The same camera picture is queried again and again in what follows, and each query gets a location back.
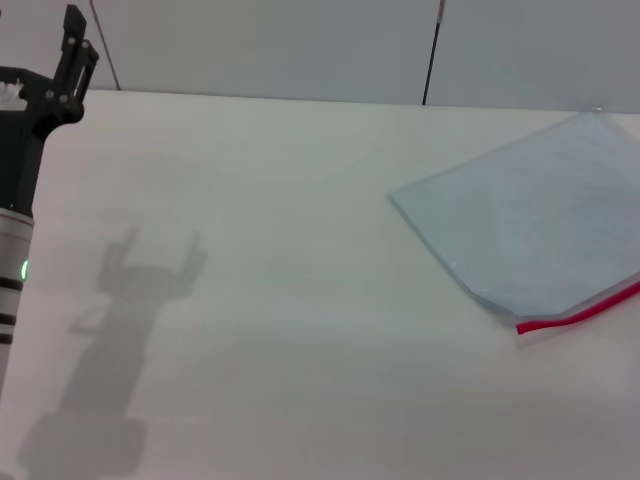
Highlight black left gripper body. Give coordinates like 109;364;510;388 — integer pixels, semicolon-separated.
0;64;85;211

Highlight clear document bag red zipper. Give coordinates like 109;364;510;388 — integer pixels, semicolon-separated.
388;109;640;337

